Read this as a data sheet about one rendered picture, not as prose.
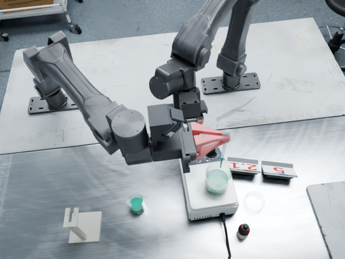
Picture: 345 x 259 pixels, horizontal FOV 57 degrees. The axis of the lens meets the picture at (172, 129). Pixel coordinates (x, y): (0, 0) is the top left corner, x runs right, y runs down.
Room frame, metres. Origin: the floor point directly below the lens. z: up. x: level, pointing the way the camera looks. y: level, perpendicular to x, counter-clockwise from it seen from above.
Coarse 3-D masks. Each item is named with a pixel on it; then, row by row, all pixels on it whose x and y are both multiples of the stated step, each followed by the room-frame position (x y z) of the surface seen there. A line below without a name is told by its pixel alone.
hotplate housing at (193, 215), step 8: (184, 176) 0.36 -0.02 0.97; (184, 184) 0.33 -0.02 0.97; (184, 192) 0.33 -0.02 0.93; (208, 208) 0.26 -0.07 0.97; (216, 208) 0.26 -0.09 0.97; (224, 208) 0.26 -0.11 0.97; (232, 208) 0.26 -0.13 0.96; (192, 216) 0.25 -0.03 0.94; (200, 216) 0.26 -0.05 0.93; (208, 216) 0.26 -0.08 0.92; (224, 216) 0.25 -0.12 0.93
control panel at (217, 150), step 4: (216, 148) 0.46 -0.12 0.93; (216, 152) 0.44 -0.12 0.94; (220, 152) 0.43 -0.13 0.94; (204, 156) 0.42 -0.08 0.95; (216, 156) 0.42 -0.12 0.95; (220, 156) 0.41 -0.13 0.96; (196, 160) 0.41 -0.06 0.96; (204, 160) 0.40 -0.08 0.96; (208, 160) 0.40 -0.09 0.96; (212, 160) 0.40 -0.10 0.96; (188, 164) 0.39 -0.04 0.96; (192, 164) 0.39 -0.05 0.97
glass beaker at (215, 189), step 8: (216, 160) 0.35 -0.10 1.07; (224, 160) 0.34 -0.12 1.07; (208, 168) 0.34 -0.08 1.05; (216, 168) 0.34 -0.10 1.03; (224, 168) 0.34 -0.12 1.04; (208, 184) 0.30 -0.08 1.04; (216, 184) 0.29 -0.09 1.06; (224, 184) 0.29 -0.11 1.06; (208, 192) 0.30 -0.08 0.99; (216, 192) 0.29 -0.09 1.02; (224, 192) 0.29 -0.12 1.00
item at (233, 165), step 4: (232, 164) 0.40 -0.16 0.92; (236, 164) 0.40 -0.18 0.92; (240, 164) 0.40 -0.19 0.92; (244, 164) 0.40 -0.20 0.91; (248, 164) 0.40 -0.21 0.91; (252, 164) 0.40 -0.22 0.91; (236, 168) 0.38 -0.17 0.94; (240, 168) 0.38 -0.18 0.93; (244, 168) 0.38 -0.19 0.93; (248, 168) 0.38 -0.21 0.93; (252, 168) 0.38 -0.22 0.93; (256, 168) 0.38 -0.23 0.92
